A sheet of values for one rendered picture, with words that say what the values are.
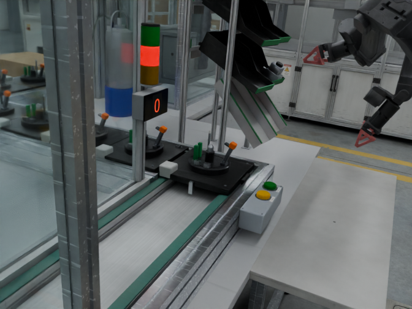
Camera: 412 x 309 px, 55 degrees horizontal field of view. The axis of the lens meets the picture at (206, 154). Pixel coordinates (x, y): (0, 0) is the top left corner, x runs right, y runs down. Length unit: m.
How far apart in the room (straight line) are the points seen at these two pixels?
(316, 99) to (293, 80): 0.38
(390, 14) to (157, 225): 0.75
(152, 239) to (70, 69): 0.72
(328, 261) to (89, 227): 0.82
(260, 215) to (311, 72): 4.27
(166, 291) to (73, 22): 0.58
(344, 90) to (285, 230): 4.11
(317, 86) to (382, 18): 4.29
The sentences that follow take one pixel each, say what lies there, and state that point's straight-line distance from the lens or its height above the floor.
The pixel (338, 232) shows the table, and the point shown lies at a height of 0.86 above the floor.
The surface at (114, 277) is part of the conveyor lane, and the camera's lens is 0.92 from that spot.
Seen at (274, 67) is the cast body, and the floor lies 1.25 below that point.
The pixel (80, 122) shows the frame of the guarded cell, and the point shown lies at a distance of 0.38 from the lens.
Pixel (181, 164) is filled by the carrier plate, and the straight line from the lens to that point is 1.31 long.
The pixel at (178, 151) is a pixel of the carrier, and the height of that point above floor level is 0.97.
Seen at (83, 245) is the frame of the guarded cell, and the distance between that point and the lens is 0.44.
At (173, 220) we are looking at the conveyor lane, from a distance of 1.10.
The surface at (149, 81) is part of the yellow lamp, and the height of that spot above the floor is 1.27.
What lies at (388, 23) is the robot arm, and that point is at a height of 1.47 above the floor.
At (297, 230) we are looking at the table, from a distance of 1.24.
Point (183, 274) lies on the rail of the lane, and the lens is 0.85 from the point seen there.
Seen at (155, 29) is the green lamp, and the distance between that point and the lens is 1.06.
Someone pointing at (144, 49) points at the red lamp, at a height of 1.35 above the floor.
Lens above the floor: 1.50
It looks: 22 degrees down
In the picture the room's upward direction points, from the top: 5 degrees clockwise
